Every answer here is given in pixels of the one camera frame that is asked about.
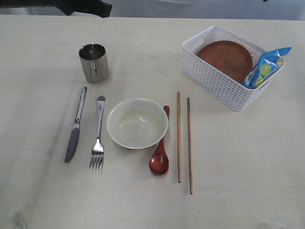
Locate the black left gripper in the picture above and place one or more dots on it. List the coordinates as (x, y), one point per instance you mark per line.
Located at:
(68, 7)

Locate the stainless steel cup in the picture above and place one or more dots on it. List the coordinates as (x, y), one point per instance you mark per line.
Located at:
(94, 62)

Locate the wooden chopstick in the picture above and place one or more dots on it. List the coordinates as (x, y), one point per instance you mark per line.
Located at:
(190, 155)
(179, 136)

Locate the cream ceramic bowl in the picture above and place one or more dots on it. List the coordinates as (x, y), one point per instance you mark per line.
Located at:
(137, 123)

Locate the stainless steel knife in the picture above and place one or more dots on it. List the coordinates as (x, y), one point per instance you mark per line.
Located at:
(74, 138)

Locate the stainless steel spoon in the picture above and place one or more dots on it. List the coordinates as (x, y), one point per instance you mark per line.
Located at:
(97, 151)

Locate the red-brown wooden spoon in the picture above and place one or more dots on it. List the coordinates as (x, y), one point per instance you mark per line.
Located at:
(159, 161)

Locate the white plastic woven basket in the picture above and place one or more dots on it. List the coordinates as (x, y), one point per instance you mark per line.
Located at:
(213, 81)

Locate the red-brown wooden bowl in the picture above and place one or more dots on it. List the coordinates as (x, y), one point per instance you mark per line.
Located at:
(229, 57)

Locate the blue snack bag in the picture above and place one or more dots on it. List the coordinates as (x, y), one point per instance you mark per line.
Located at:
(266, 66)

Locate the white curtain backdrop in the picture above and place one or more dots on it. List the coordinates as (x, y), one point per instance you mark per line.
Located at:
(209, 9)

